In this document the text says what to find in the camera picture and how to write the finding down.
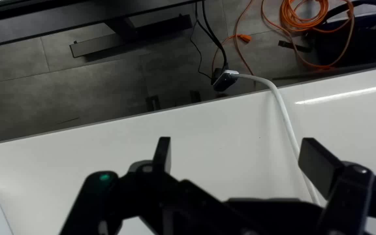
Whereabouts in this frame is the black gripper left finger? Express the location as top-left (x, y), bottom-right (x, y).
top-left (59, 135), bottom-right (245, 235)

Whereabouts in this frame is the orange cable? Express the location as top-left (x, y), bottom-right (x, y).
top-left (232, 0), bottom-right (358, 75)

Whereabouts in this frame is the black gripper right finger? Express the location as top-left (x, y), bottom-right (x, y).
top-left (297, 137), bottom-right (376, 235)

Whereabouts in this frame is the dark desk frame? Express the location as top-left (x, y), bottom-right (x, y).
top-left (0, 0), bottom-right (203, 49)

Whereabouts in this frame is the black office chair base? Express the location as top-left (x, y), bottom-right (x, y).
top-left (278, 0), bottom-right (376, 72)

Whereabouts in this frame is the white power cable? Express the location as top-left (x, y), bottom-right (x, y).
top-left (228, 70), bottom-right (329, 207)

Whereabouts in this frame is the thin black cable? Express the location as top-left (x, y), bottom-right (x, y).
top-left (193, 0), bottom-right (230, 81)

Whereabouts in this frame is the black power adapter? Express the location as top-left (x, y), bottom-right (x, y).
top-left (210, 68), bottom-right (241, 94)

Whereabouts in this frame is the grey metal table foot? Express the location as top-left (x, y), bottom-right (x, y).
top-left (68, 14), bottom-right (194, 58)

